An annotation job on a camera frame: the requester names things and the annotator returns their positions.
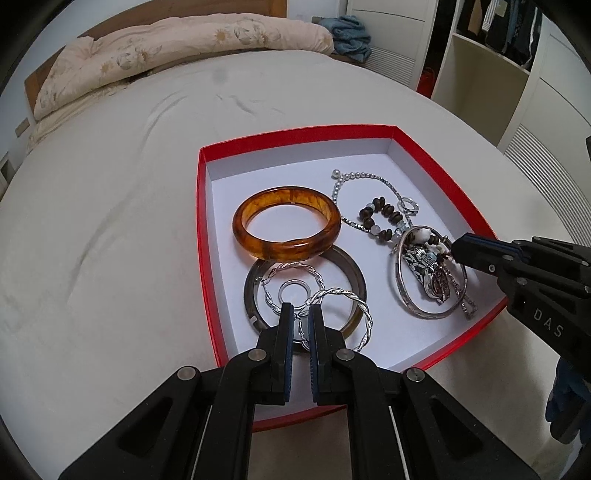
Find dark horn bangle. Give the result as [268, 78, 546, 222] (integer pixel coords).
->
[242, 244, 369, 354]

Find silver chain necklace with pendant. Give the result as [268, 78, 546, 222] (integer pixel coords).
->
[330, 168, 479, 320]

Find amber orange bangle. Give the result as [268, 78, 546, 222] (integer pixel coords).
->
[232, 186, 342, 262]

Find thin silver bangle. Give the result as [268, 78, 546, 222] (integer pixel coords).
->
[392, 225, 478, 321]

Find dark beaded bracelet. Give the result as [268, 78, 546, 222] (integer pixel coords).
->
[358, 196, 452, 264]

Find red jewelry box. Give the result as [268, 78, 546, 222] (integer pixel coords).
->
[197, 125, 507, 430]

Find blue gloved right hand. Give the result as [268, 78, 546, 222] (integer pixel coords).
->
[545, 358, 590, 445]

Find white wardrobe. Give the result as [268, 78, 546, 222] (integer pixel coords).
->
[346, 1, 590, 245]

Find red item beside wardrobe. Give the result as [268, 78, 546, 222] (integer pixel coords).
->
[417, 67, 437, 98]

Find white bed sheet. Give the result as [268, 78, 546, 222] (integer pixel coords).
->
[1, 51, 567, 479]

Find hanging dark clothes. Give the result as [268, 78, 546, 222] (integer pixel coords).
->
[457, 0, 542, 71]

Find blue crumpled clothing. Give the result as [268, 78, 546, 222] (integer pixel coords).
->
[318, 15, 372, 63]

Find beige floral duvet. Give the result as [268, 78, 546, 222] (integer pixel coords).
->
[33, 13, 334, 120]

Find wooden headboard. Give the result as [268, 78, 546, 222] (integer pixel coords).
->
[23, 0, 289, 122]

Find wall socket plate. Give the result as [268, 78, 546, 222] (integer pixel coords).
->
[15, 118, 30, 138]

